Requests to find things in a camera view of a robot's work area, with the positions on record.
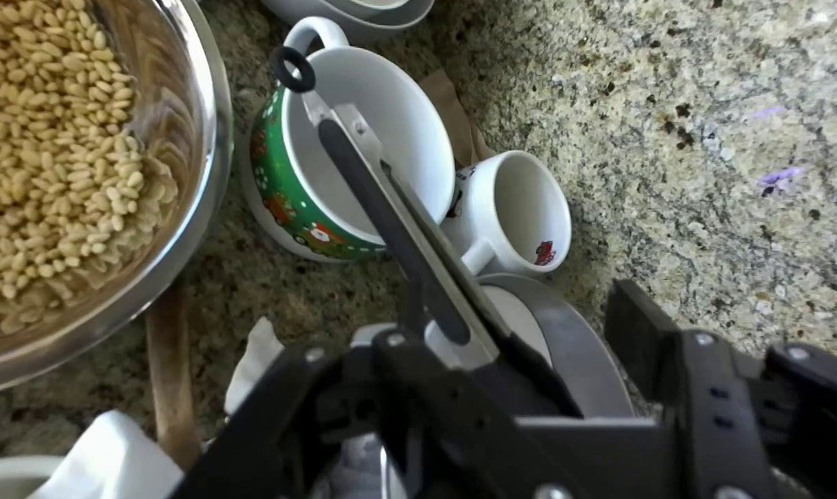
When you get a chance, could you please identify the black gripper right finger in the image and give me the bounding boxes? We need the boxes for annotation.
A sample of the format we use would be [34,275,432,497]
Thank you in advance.
[606,278,837,499]

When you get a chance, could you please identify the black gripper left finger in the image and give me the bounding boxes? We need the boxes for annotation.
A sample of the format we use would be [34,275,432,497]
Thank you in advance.
[171,327,532,499]

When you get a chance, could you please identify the black and silver spatula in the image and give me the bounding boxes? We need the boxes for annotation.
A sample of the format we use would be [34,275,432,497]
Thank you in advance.
[278,47,637,419]

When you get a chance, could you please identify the wide shallow silver bowl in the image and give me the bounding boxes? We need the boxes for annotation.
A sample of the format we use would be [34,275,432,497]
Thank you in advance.
[0,0,236,399]

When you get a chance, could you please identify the white ceramic bowl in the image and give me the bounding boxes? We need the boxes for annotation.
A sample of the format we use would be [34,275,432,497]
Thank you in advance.
[0,453,66,499]

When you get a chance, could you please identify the brown wooden stick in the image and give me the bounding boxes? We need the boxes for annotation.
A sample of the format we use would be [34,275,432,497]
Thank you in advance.
[144,286,205,468]

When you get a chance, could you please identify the green Christmas mug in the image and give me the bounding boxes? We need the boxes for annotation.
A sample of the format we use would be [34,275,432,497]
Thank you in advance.
[249,15,457,264]

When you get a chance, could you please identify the white cloth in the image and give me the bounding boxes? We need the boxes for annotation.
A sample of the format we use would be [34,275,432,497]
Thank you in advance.
[27,315,288,499]

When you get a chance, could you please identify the small purple scrap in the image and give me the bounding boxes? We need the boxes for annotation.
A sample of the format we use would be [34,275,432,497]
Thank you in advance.
[759,163,803,198]

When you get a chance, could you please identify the small white cup red mark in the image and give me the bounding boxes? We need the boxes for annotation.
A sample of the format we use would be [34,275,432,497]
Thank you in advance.
[440,148,576,278]

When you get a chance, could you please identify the beige grains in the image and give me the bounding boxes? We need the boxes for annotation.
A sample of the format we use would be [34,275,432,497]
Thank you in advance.
[0,0,149,302]

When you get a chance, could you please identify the white cup with saucer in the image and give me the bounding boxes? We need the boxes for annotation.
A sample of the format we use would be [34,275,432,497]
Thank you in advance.
[343,0,414,15]

